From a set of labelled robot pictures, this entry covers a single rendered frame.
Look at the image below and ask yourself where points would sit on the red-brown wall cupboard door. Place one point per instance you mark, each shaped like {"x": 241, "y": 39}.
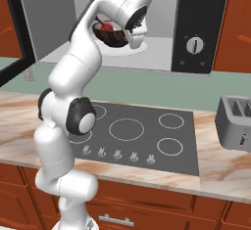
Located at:
{"x": 8, "y": 22}
{"x": 233, "y": 25}

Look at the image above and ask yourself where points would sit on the narrow red-brown drawer front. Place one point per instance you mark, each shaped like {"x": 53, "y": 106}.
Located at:
{"x": 210, "y": 207}

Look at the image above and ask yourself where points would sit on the dark grey hob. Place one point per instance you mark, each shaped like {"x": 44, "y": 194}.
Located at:
{"x": 143, "y": 139}

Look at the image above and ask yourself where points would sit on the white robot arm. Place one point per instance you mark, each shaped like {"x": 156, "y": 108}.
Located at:
{"x": 70, "y": 74}

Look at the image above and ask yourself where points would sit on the black microwave door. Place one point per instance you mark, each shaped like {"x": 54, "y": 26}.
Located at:
{"x": 13, "y": 28}

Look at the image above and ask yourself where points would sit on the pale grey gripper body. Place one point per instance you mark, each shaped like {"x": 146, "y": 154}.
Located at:
{"x": 135, "y": 39}

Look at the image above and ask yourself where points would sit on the round microwave dial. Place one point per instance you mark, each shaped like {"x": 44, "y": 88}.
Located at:
{"x": 194, "y": 45}

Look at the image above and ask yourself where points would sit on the silver hob knob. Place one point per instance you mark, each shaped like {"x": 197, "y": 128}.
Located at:
{"x": 134, "y": 156}
{"x": 101, "y": 152}
{"x": 117, "y": 154}
{"x": 86, "y": 150}
{"x": 150, "y": 159}

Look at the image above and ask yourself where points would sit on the black and grey microwave oven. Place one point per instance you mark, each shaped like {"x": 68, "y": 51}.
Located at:
{"x": 199, "y": 18}

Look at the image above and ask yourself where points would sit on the red-brown base cupboard door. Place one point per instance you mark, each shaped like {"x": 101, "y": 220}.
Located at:
{"x": 14, "y": 207}

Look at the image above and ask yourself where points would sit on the plain red-brown drawer front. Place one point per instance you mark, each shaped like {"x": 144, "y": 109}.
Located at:
{"x": 143, "y": 196}

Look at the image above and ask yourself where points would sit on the grey toaster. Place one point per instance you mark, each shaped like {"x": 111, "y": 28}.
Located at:
{"x": 232, "y": 126}

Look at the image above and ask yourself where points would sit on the red bell pepper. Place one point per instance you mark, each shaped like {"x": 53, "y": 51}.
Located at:
{"x": 107, "y": 27}

